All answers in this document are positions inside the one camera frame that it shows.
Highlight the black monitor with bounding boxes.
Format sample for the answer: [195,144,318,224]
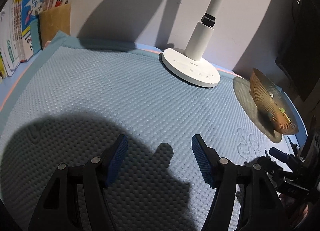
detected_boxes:
[276,0,319,101]

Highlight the white desk lamp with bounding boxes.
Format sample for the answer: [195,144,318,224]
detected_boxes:
[162,0,222,88]

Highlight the stack of books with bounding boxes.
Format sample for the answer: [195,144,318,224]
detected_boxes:
[1,0,42,76]

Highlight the brown pen holder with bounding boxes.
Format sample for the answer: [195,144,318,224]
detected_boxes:
[39,4,71,48]

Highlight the light blue textured mat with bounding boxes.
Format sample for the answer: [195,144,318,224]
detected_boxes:
[0,30,301,231]

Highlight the amber glass bowl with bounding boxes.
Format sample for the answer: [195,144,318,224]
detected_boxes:
[249,68,299,135]

